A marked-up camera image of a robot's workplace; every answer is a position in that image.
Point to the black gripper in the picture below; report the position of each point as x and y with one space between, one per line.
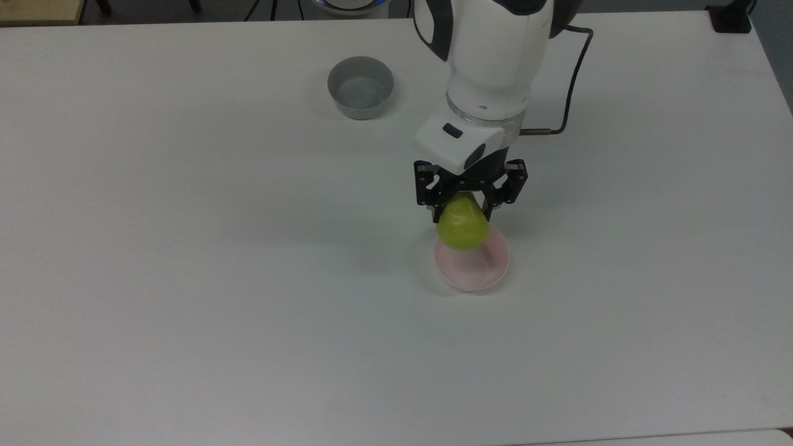
492 167

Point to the green pear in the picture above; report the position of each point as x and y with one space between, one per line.
461 226

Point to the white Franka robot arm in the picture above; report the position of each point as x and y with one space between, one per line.
495 62

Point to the pink bowl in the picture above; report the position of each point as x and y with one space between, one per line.
477 272

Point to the grey bowl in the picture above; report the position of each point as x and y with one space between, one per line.
359 93

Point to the white blue round object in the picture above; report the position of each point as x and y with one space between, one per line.
350 6

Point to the black tripod stand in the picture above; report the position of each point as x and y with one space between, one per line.
273 9

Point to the black furniture leg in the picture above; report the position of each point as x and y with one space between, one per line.
103 6

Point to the wooden board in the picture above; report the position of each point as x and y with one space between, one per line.
37 11

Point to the black clamp mount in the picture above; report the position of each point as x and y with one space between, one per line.
731 18

